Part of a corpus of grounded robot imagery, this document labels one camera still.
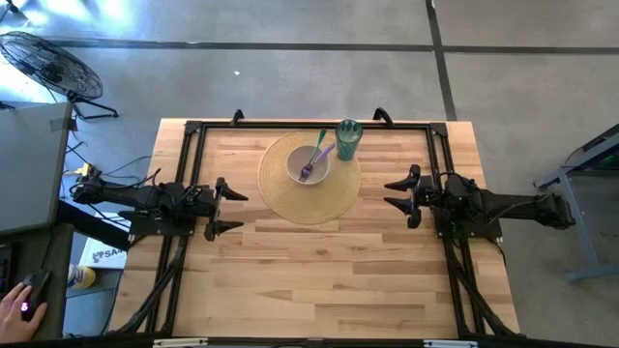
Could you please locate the green-handled utensil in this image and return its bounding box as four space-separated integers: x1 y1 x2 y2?
303 128 329 170

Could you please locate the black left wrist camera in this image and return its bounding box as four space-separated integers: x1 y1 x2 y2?
189 187 212 212

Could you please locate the dark mouse desk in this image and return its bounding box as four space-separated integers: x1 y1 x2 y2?
0 222 74 340

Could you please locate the purple-handled metal spoon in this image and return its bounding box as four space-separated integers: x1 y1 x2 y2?
297 142 337 184

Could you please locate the grey metal table frame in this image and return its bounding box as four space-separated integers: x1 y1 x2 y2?
533 123 619 284

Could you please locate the green translucent plastic cup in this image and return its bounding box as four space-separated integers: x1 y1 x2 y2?
335 119 365 162

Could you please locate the black floor fan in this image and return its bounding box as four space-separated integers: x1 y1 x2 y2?
0 31 120 121

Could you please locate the beige ribbed bowl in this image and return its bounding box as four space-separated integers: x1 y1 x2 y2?
285 144 332 187

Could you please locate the white printed cardboard box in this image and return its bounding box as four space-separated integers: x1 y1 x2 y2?
79 236 128 270

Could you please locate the white bracket strip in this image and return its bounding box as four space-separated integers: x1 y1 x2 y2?
424 339 479 348
153 337 208 348

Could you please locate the yellow and white bottle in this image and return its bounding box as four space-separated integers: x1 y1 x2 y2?
66 263 97 290

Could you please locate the grey desk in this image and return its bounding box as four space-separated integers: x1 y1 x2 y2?
0 101 74 236

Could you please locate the black aluminium table frame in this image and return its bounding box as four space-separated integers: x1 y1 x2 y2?
108 118 521 339

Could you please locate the round woven straw placemat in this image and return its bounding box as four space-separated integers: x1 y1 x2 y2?
256 130 363 226

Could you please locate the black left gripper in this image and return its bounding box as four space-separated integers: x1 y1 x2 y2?
203 176 250 243

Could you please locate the black computer mouse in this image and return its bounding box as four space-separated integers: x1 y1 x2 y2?
19 270 52 323

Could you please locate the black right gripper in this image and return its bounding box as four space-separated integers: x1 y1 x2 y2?
383 163 427 231

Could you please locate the person's hand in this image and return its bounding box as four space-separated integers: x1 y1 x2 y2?
0 282 48 344

